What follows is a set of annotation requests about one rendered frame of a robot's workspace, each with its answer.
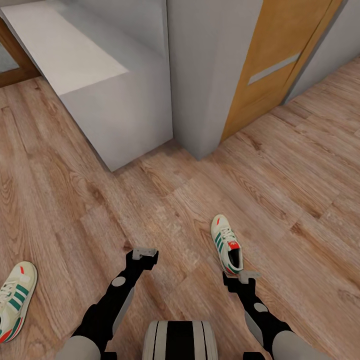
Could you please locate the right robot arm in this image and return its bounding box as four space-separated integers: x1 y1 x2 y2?
222 270 336 360

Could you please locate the gym shoe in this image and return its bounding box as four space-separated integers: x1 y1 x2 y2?
0 260 39 344
211 214 244 276

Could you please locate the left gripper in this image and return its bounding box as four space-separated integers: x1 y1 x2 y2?
126 250 159 277

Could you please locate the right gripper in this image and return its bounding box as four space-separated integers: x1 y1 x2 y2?
222 272 256 299

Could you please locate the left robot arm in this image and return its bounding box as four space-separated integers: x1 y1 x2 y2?
53 247 159 360

